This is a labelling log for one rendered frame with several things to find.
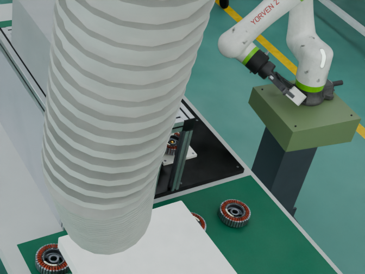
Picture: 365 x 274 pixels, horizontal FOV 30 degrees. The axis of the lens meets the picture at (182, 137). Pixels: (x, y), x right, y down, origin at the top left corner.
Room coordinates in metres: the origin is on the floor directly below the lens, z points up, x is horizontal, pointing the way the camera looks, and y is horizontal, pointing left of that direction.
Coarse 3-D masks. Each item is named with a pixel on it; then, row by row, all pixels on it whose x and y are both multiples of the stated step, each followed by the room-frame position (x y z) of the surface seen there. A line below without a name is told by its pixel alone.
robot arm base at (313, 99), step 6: (330, 84) 2.52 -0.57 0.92; (336, 84) 2.57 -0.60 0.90; (342, 84) 2.59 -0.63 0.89; (300, 90) 2.44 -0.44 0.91; (324, 90) 2.48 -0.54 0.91; (330, 90) 2.50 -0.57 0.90; (306, 96) 2.43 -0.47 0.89; (312, 96) 2.43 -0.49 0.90; (318, 96) 2.44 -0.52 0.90; (324, 96) 2.48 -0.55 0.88; (330, 96) 2.48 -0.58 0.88; (306, 102) 2.41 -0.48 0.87; (312, 102) 2.42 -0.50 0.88; (318, 102) 2.43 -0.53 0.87
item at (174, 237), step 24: (168, 216) 1.24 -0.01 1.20; (192, 216) 1.26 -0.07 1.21; (72, 240) 1.09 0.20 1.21; (144, 240) 1.14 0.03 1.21; (168, 240) 1.16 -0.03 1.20; (192, 240) 1.18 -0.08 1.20; (72, 264) 1.02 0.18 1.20; (96, 264) 1.03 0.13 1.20; (120, 264) 1.05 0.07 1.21; (144, 264) 1.07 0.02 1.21; (168, 264) 1.08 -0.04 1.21; (192, 264) 1.10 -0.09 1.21; (216, 264) 1.12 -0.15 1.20
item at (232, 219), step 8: (232, 200) 1.81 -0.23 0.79; (224, 208) 1.76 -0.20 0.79; (232, 208) 1.79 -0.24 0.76; (240, 208) 1.79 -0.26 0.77; (248, 208) 1.79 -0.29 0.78; (224, 216) 1.72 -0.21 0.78; (232, 216) 1.73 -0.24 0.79; (240, 216) 1.74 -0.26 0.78; (248, 216) 1.75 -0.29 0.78; (232, 224) 1.71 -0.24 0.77; (240, 224) 1.71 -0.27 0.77
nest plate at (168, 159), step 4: (188, 148) 2.04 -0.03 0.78; (188, 152) 2.02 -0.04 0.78; (192, 152) 2.03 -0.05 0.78; (164, 156) 1.96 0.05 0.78; (168, 156) 1.97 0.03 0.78; (172, 156) 1.98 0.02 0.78; (188, 156) 2.00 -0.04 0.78; (192, 156) 2.01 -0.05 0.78; (196, 156) 2.02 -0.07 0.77; (164, 160) 1.94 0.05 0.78; (168, 160) 1.95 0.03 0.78; (172, 160) 1.95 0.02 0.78; (164, 164) 1.92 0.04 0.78
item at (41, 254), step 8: (40, 248) 1.39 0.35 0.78; (48, 248) 1.40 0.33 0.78; (56, 248) 1.41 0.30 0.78; (40, 256) 1.36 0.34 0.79; (48, 256) 1.39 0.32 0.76; (56, 256) 1.38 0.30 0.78; (40, 264) 1.33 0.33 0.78; (48, 264) 1.34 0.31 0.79; (56, 264) 1.36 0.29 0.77; (64, 264) 1.35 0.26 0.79; (40, 272) 1.32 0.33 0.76; (48, 272) 1.32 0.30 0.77; (56, 272) 1.32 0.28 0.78; (64, 272) 1.34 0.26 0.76
